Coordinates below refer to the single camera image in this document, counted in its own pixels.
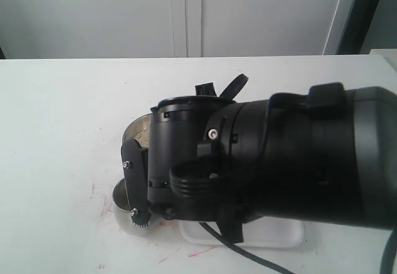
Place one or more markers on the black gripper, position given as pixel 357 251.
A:
pixel 194 171

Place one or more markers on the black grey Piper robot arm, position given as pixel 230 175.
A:
pixel 327 156

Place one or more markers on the steel bowl with rice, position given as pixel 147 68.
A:
pixel 138 130

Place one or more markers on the small steel cup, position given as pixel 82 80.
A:
pixel 122 212

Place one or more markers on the white plastic tray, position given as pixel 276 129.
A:
pixel 276 233

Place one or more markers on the white cabinet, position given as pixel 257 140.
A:
pixel 171 28

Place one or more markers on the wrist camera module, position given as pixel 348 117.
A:
pixel 135 164

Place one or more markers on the dark vertical post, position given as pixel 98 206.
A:
pixel 357 26

